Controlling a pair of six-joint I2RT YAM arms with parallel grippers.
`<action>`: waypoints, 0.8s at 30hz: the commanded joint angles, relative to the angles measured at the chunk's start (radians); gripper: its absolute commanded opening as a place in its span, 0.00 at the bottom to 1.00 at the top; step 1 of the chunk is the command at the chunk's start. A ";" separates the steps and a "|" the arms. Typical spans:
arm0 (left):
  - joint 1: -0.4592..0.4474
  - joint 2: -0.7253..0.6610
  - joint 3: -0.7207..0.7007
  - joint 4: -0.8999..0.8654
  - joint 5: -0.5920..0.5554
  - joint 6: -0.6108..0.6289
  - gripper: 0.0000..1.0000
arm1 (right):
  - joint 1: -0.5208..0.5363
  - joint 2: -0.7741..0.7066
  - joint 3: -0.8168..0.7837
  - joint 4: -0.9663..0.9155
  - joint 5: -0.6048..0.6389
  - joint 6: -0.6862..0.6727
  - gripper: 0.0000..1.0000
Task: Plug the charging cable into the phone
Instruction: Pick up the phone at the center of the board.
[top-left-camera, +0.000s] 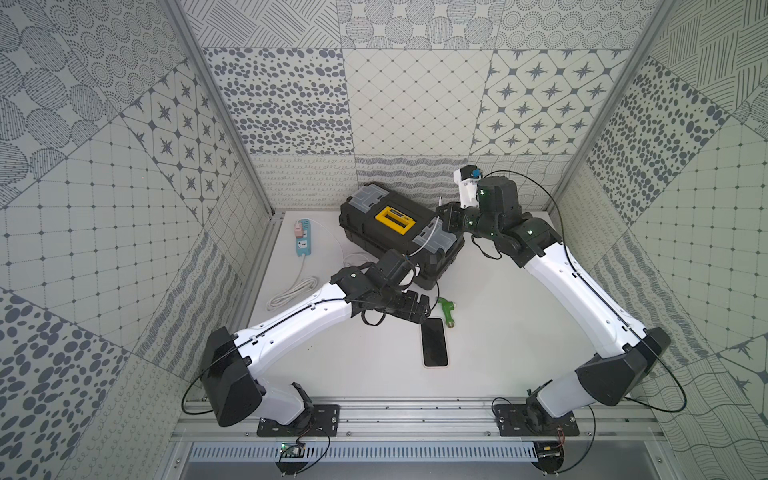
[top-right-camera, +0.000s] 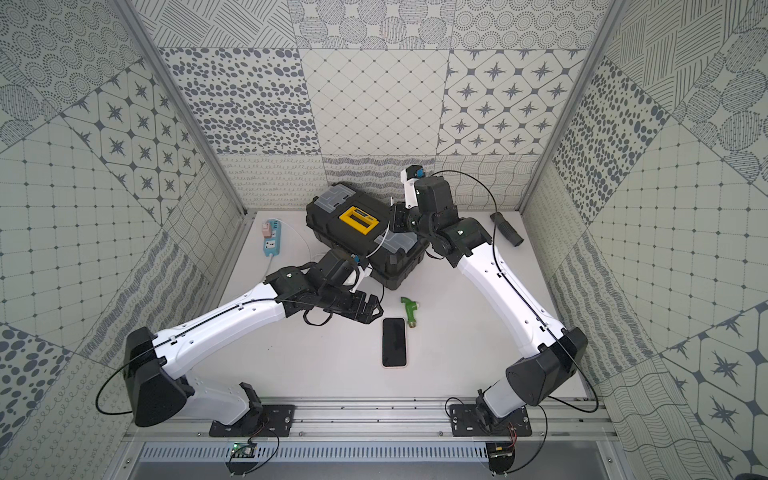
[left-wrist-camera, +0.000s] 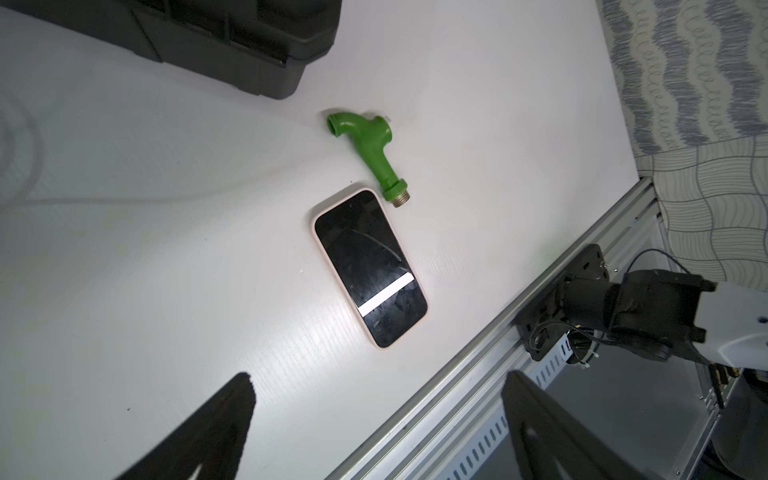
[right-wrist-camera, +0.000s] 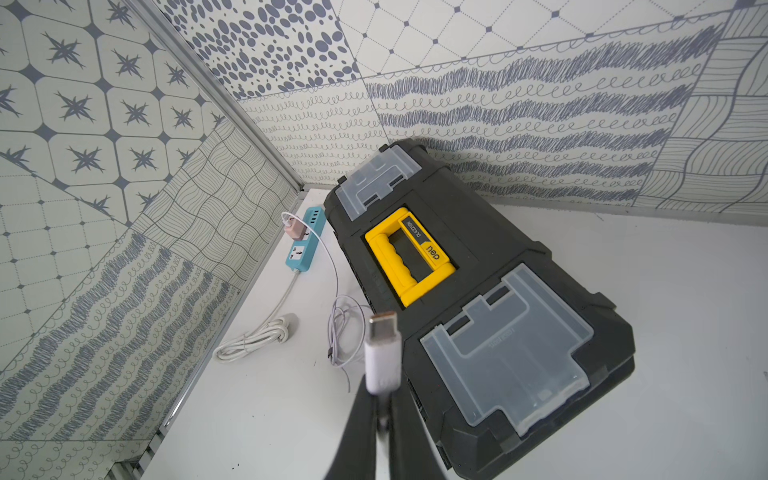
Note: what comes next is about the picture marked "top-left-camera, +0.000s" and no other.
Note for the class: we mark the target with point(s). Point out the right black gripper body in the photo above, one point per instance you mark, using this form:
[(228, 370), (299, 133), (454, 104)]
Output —
[(462, 220)]

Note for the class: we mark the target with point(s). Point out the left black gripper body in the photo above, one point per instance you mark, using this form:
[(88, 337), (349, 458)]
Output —
[(414, 308)]

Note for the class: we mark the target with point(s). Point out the black smartphone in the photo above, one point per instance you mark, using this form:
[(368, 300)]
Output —
[(434, 345)]

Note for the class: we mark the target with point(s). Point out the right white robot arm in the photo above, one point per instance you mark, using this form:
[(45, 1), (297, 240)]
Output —
[(626, 351)]

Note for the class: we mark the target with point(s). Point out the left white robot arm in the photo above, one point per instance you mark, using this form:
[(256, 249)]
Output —
[(233, 365)]

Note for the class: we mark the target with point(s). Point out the green plastic fitting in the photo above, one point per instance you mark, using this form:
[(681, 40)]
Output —
[(447, 307)]

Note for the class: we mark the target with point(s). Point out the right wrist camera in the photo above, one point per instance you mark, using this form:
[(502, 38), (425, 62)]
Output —
[(466, 178)]

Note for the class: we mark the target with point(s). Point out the black toolbox with yellow handle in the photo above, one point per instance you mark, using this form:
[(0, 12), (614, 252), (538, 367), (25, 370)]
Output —
[(378, 219)]

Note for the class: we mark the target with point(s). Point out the aluminium mounting rail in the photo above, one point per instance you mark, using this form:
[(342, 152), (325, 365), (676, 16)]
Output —
[(457, 418)]

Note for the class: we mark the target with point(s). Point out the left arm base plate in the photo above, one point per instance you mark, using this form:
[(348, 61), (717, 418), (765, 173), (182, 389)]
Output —
[(319, 421)]

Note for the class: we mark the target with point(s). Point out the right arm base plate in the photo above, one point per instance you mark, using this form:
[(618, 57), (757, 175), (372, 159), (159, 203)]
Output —
[(520, 420)]

